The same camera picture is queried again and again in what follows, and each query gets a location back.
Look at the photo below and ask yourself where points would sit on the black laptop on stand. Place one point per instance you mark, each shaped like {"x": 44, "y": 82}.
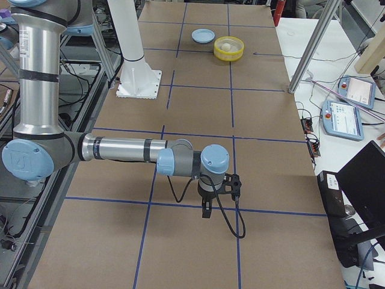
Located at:
{"x": 353, "y": 199}

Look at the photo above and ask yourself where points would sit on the yellow round steamer basket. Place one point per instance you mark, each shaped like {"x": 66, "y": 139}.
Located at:
{"x": 236, "y": 51}

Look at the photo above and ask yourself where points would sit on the teach pendant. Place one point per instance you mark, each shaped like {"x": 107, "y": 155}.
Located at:
{"x": 358, "y": 90}
{"x": 342, "y": 120}

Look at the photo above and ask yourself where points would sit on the red cylinder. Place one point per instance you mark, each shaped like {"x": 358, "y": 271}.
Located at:
{"x": 278, "y": 11}

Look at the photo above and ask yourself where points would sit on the wooden beam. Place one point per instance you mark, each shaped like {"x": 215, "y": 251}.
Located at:
{"x": 372, "y": 55}

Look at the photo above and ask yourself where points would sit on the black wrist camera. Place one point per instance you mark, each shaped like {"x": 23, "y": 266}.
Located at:
{"x": 231, "y": 185}

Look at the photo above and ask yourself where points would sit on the right black usb hub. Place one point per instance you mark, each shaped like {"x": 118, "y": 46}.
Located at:
{"x": 313, "y": 147}

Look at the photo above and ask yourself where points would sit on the light blue plate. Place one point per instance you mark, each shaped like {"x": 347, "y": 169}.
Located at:
{"x": 203, "y": 35}

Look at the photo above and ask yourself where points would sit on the white camera stand base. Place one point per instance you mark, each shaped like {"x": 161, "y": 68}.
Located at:
{"x": 137, "y": 78}

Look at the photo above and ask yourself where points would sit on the aluminium frame post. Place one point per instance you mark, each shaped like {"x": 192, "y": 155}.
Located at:
{"x": 313, "y": 43}

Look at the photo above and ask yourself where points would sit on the left black usb hub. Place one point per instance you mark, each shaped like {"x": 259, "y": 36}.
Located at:
{"x": 306, "y": 124}

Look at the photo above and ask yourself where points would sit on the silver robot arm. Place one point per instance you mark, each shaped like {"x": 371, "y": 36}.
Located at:
{"x": 40, "y": 146}

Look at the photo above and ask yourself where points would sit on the near teach pendant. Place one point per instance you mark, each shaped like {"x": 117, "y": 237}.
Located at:
{"x": 342, "y": 120}

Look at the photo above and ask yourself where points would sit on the far teach pendant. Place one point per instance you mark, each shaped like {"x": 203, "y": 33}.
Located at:
{"x": 358, "y": 90}

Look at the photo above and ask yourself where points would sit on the black usb hub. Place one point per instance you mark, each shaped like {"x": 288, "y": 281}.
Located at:
{"x": 313, "y": 147}
{"x": 306, "y": 124}

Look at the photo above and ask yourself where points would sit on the white steamed bun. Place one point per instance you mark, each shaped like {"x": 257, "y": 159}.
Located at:
{"x": 226, "y": 47}

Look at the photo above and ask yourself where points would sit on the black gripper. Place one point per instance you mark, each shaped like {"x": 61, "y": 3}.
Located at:
{"x": 207, "y": 195}

